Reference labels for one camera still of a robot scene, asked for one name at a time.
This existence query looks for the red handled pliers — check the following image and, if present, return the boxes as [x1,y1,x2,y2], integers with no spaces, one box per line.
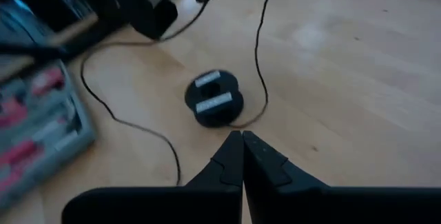
[0,96,28,128]

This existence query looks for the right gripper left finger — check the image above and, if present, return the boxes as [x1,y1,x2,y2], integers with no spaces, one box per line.
[185,130,245,188]

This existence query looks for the black plastic spool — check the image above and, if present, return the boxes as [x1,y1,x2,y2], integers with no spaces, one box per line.
[184,69,245,129]

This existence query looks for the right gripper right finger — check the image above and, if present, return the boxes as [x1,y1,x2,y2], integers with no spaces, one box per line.
[243,130,330,188]

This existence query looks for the red handled hammer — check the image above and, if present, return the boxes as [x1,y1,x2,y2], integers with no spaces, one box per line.
[0,127,80,167]

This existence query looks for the grey plastic tool case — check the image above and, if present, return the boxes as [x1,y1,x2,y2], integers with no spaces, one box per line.
[0,63,97,213]

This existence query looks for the thin black cord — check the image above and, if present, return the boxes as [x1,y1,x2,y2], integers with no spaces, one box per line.
[80,0,270,187]

